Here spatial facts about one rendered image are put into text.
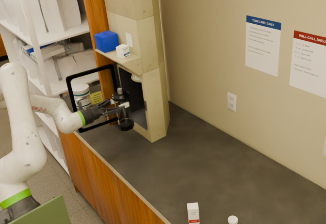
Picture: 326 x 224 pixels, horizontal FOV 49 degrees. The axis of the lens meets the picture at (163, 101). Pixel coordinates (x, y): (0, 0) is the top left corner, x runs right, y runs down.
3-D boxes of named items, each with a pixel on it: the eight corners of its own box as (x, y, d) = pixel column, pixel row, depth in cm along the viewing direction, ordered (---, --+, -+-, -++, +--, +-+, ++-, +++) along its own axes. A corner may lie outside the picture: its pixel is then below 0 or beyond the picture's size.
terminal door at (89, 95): (122, 118, 241) (113, 63, 221) (79, 134, 229) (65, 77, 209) (122, 117, 241) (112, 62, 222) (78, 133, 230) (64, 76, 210)
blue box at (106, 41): (111, 44, 216) (108, 29, 212) (119, 48, 209) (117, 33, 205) (96, 49, 211) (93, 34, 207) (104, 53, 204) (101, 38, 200)
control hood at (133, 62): (114, 58, 222) (111, 43, 217) (143, 73, 199) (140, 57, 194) (97, 64, 217) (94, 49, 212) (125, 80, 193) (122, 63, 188)
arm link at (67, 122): (62, 140, 198) (62, 129, 189) (53, 124, 203) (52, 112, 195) (86, 131, 204) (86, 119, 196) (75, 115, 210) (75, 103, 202)
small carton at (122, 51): (123, 54, 200) (122, 43, 197) (130, 55, 197) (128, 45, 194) (117, 57, 197) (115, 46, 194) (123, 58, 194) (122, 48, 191)
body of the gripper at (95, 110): (92, 111, 201) (107, 105, 205) (86, 106, 207) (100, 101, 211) (95, 123, 204) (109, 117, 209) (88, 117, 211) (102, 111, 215)
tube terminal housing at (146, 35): (154, 109, 257) (141, 1, 220) (183, 127, 234) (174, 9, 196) (124, 122, 245) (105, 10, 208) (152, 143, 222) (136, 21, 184)
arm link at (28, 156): (31, 165, 134) (7, 52, 156) (3, 183, 140) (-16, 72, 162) (57, 167, 145) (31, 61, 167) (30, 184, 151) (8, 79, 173)
